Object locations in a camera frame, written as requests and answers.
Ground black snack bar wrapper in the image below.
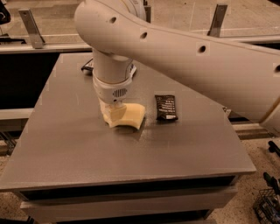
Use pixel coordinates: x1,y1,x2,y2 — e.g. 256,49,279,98
155,95,178,121

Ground left metal bracket post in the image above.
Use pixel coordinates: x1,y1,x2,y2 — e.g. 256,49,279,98
18,9,45,49

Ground metal bracket post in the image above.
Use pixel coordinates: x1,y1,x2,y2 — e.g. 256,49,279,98
207,3,228,38
144,5,151,23
18,9,45,49

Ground grey table with drawers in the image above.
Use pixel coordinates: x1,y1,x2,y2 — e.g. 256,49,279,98
1,53,255,223

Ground grey horizontal rail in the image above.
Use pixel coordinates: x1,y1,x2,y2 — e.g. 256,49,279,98
0,35,280,54

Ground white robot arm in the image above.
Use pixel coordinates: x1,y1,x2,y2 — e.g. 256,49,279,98
74,0,280,135

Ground middle metal bracket post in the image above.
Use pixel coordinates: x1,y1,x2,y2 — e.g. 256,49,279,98
144,5,151,23

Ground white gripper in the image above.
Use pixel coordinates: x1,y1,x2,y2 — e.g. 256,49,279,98
93,68,132,123

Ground right metal bracket post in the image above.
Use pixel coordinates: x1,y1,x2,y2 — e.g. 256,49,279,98
207,3,228,38

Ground blue white crumpled bag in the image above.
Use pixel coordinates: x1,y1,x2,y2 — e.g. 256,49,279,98
81,59,94,72

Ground black wire basket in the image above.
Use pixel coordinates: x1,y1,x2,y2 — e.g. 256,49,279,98
253,189,280,224

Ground yellow wavy sponge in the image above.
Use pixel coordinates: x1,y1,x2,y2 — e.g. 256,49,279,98
106,103,145,130

